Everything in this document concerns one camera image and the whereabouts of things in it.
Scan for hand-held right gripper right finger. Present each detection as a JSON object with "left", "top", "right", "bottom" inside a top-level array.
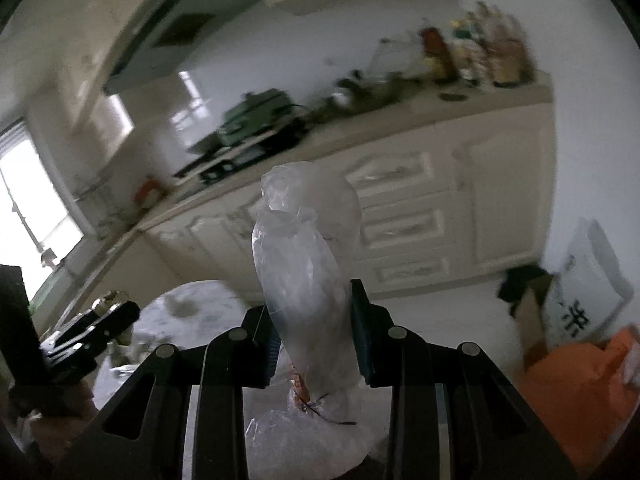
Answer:
[{"left": 350, "top": 279, "right": 578, "bottom": 480}]

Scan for clear plastic bag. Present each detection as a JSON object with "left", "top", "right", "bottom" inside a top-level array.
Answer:
[{"left": 242, "top": 160, "right": 373, "bottom": 480}]

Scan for white printed sack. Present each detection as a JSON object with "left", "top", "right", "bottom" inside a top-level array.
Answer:
[{"left": 542, "top": 217, "right": 636, "bottom": 352}]

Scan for black gas stove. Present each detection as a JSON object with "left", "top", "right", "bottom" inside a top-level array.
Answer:
[{"left": 172, "top": 122, "right": 309, "bottom": 186}]

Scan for cardboard box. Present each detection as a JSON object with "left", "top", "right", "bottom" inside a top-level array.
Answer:
[{"left": 510, "top": 272, "right": 560, "bottom": 367}]

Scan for row of condiment bottles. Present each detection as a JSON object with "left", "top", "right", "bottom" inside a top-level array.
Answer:
[{"left": 420, "top": 2, "right": 537, "bottom": 88}]

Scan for round marble table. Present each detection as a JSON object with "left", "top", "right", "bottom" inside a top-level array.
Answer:
[{"left": 92, "top": 280, "right": 261, "bottom": 480}]

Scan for cream lower kitchen cabinets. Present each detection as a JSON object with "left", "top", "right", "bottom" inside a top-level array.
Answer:
[{"left": 30, "top": 82, "right": 558, "bottom": 321}]

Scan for kitchen window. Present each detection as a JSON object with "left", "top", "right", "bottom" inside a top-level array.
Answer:
[{"left": 0, "top": 120, "right": 86, "bottom": 306}]

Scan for green cooking pot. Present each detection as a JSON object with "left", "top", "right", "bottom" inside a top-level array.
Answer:
[{"left": 217, "top": 89, "right": 293, "bottom": 147}]

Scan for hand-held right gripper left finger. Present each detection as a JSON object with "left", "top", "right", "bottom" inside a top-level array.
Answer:
[{"left": 55, "top": 305, "right": 281, "bottom": 480}]

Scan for red round container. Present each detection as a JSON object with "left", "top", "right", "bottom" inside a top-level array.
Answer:
[{"left": 135, "top": 175, "right": 162, "bottom": 207}]

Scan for orange plastic bag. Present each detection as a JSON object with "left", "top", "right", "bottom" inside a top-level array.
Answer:
[{"left": 517, "top": 325, "right": 640, "bottom": 480}]

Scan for dark cloth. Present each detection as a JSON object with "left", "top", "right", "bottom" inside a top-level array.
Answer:
[{"left": 497, "top": 265, "right": 552, "bottom": 305}]

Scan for narrow cream upper cabinet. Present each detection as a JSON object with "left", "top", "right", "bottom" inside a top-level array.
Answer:
[{"left": 10, "top": 0, "right": 166, "bottom": 126}]

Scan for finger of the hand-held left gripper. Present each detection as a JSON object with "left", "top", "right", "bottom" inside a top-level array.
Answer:
[{"left": 50, "top": 301, "right": 141, "bottom": 356}]

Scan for person's left hand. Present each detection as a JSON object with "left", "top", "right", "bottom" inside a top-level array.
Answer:
[{"left": 10, "top": 380, "right": 98, "bottom": 461}]

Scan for range hood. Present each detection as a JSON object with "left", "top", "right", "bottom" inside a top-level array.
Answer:
[{"left": 102, "top": 0, "right": 266, "bottom": 97}]

